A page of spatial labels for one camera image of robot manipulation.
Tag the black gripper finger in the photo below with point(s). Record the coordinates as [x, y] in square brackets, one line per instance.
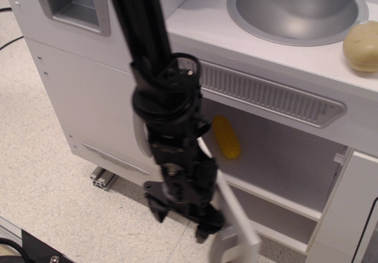
[204, 230]
[159, 208]

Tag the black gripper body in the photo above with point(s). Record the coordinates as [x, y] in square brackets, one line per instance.
[196, 212]

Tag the white cabinet door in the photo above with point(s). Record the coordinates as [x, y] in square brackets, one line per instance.
[248, 241]
[349, 223]

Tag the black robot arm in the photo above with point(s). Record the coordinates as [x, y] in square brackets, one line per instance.
[168, 98]

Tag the white toy kitchen cabinet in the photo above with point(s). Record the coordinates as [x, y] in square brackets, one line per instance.
[288, 171]

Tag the yellow toy corn cob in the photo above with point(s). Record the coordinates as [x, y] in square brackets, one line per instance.
[226, 137]

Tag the grey vent grille panel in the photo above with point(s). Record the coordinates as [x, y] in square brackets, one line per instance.
[287, 101]

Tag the silver sink bowl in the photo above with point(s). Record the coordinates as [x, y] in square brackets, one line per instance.
[304, 23]

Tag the grey recessed dispenser panel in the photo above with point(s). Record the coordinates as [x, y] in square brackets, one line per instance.
[88, 15]

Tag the beige toy potato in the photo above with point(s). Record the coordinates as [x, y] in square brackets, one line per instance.
[360, 47]

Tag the grey cabinet door handle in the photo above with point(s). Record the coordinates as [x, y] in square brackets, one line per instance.
[223, 248]

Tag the aluminium extrusion rail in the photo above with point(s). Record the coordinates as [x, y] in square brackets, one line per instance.
[103, 179]

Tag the grey fridge door handle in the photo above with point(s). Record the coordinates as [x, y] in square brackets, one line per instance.
[140, 135]

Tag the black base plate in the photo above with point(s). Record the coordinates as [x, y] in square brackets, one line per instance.
[28, 248]

